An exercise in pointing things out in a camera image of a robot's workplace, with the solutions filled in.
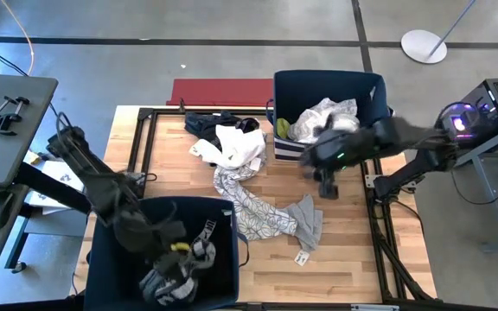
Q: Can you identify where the white paper sheet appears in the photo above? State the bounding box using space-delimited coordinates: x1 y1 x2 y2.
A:
26 151 88 216

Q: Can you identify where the grey cloth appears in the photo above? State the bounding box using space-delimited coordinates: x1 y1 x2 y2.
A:
282 193 324 253

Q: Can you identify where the grey stand pole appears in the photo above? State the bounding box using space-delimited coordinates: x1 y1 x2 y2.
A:
428 0 477 57

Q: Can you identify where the orange cable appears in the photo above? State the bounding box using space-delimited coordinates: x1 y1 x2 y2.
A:
0 0 36 77

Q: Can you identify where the white t-shirt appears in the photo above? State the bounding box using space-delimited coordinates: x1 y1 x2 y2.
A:
188 124 268 170

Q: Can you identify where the navy white striped fabric bin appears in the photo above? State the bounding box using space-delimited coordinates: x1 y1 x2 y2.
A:
265 68 395 163

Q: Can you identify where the dark grey garment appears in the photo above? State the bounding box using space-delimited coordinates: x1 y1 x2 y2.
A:
137 254 201 307

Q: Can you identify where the white round stand base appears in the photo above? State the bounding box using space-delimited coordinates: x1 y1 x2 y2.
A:
400 29 449 66

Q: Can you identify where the grey desk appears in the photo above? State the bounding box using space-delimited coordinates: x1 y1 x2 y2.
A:
0 74 60 294

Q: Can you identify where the black computer case with lights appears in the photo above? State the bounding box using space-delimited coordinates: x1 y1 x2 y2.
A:
435 76 498 149

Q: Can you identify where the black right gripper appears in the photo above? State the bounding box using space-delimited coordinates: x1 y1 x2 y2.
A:
299 128 354 200

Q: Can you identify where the large navy white striped bin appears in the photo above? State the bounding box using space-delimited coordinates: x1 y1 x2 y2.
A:
83 196 250 311

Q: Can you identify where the black white printed underwear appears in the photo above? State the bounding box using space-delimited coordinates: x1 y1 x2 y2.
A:
188 218 219 271

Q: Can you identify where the white grey leaf-patterned garment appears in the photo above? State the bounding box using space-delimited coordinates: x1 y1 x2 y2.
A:
212 155 298 242

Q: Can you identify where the black jacket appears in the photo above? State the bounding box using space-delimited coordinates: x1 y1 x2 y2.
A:
112 206 188 257

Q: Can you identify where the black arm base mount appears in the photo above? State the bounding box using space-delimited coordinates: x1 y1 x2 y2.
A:
14 162 95 216

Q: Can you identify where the neon yellow garment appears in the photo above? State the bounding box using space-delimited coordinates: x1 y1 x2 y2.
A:
275 117 292 141

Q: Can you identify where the red mat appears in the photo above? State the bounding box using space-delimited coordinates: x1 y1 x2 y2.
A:
166 78 275 108

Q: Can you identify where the dark navy garment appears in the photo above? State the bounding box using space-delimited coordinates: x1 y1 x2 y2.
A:
182 111 261 143

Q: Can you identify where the grey metal desk frame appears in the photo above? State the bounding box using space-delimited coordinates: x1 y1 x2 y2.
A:
454 118 498 255

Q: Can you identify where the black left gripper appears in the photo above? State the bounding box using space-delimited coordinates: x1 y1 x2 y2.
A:
143 219 192 265

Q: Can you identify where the white paper tag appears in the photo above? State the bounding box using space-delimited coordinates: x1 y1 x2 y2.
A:
293 249 311 267

